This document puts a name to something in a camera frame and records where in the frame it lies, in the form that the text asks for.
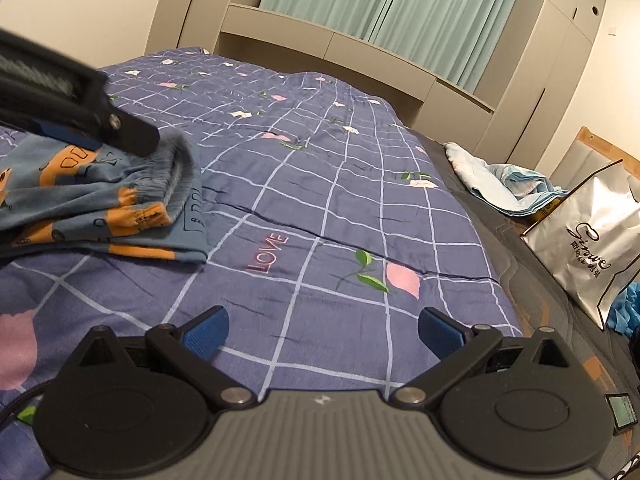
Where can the beige headboard cabinet unit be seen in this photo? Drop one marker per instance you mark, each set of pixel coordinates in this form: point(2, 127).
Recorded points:
point(380, 60)

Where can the silver shopping bag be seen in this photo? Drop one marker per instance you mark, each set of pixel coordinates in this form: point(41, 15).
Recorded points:
point(575, 240)

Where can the light blue white cloth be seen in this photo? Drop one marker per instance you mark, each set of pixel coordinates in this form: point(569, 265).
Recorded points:
point(480, 170)

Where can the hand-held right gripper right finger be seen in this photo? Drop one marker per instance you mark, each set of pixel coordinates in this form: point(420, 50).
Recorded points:
point(440, 336)

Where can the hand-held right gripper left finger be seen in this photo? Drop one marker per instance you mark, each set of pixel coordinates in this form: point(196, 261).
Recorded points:
point(207, 334)

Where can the yellow box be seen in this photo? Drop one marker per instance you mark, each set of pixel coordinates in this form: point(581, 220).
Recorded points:
point(545, 212)

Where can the blue orange printed pants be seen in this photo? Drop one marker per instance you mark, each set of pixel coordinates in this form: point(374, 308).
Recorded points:
point(60, 195)

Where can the pale green curtain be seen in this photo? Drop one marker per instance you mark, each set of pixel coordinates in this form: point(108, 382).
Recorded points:
point(400, 10)

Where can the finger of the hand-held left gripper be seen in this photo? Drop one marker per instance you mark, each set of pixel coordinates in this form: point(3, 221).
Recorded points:
point(130, 135)
point(65, 132)

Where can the purple checked floral blanket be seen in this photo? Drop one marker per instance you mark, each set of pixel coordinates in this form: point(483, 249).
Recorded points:
point(325, 200)

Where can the wooden framed board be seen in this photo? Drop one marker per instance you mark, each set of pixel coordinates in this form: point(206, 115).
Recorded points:
point(595, 150)

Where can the small black screen device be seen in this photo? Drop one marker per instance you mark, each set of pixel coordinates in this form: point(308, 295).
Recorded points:
point(622, 412)

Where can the bright blue cloth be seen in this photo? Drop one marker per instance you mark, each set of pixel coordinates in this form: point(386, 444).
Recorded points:
point(625, 310)

